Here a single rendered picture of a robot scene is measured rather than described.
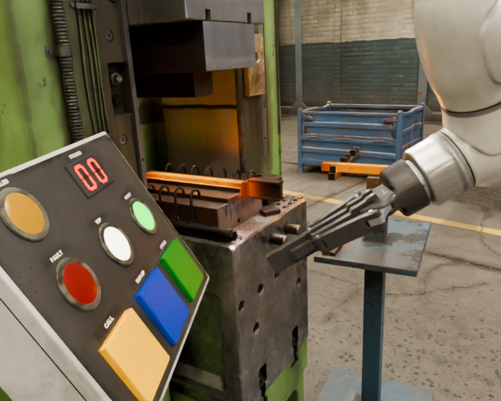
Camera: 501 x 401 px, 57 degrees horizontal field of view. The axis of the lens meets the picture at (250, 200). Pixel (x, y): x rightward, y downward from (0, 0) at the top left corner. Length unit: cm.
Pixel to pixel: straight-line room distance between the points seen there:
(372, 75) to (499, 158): 886
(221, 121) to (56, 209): 92
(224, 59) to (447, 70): 54
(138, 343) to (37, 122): 47
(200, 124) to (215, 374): 71
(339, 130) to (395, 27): 453
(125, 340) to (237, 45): 73
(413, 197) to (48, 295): 45
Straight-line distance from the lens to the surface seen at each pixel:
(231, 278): 101
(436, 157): 65
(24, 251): 47
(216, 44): 100
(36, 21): 87
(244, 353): 112
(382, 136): 485
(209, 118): 141
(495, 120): 64
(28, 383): 48
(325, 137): 509
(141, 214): 66
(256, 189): 109
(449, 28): 58
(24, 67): 85
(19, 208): 48
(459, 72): 60
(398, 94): 927
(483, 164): 67
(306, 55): 1026
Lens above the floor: 130
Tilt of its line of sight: 17 degrees down
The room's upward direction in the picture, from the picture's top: 3 degrees counter-clockwise
